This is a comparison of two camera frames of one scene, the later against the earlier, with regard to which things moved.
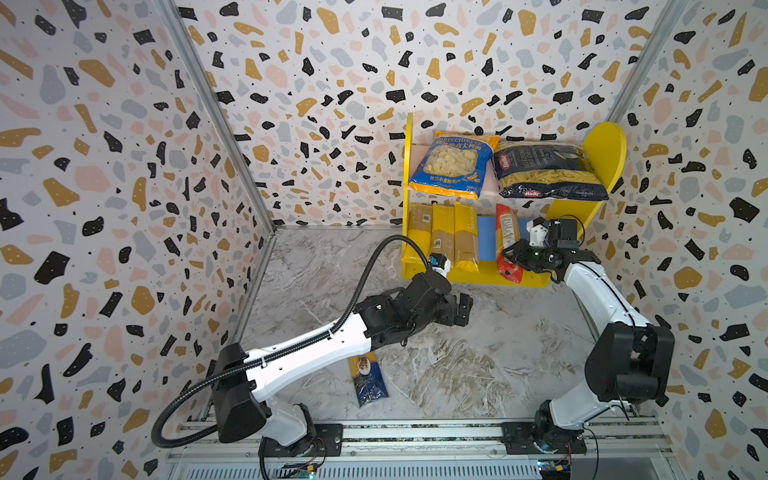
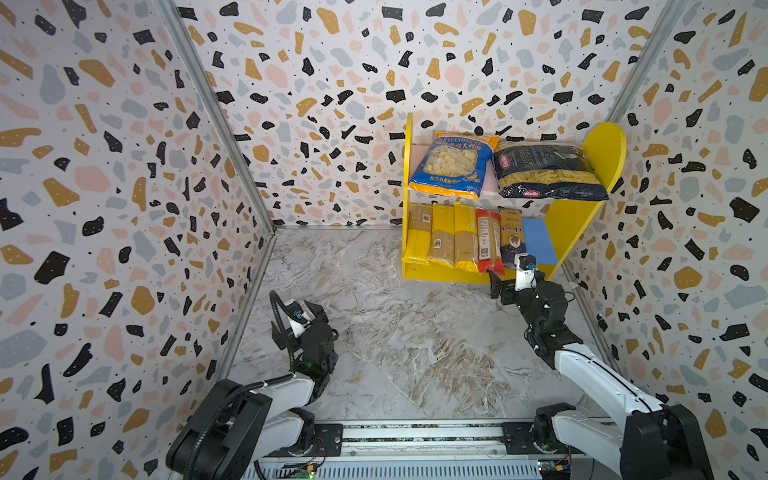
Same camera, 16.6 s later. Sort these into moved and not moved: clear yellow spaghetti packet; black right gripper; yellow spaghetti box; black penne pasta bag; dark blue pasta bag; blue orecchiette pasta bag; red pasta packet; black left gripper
Moved: black right gripper; red pasta packet; black left gripper; dark blue pasta bag
Not moved: blue orecchiette pasta bag; clear yellow spaghetti packet; yellow spaghetti box; black penne pasta bag
